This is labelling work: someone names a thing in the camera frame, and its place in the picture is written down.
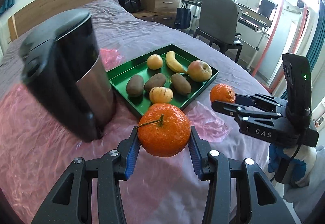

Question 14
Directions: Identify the smaller mandarin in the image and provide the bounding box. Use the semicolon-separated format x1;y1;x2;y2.
209;84;236;103

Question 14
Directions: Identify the mandarin with stem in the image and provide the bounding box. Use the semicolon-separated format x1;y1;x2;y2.
137;103;191;157

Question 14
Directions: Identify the yellow round fruit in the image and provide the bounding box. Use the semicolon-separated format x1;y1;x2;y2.
146;54;163;70

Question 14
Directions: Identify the brown kiwi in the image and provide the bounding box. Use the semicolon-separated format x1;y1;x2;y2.
171;73;192;95
144;73;166;93
126;74;144;97

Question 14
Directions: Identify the blue white gloved hand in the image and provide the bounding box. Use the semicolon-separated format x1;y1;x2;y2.
267;144;317;187

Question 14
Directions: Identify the black tracker device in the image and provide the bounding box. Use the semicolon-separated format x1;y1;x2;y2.
282;53;312;127

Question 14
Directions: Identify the grey bed cover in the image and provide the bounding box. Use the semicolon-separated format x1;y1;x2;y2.
1;0;269;170

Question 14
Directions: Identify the red yellow apple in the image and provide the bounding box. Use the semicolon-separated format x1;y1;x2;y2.
187;60;212;82

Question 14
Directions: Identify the pink plastic sheet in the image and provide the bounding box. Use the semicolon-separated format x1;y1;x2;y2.
0;47;233;224

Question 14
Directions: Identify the green tray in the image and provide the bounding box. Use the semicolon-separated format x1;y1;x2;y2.
107;44;219;118

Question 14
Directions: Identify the striped peach fruit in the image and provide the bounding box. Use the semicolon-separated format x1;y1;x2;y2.
149;87;173;104

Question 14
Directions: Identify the glass desk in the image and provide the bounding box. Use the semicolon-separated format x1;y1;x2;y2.
181;0;272;72

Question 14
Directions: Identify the yellow banana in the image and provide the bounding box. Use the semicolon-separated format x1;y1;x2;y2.
165;51;187;74

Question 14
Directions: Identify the grey office chair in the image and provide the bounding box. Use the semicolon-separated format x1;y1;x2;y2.
193;0;242;62

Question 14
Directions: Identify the dark shopping bag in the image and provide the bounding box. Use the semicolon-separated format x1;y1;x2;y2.
174;3;191;30

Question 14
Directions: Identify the wooden drawer cabinet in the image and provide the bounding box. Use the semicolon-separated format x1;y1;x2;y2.
132;0;180;28

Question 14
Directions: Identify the wooden headboard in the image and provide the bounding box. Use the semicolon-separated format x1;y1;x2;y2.
7;0;96;42

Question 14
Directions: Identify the teal curtain left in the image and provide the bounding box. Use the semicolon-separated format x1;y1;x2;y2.
0;0;15;16

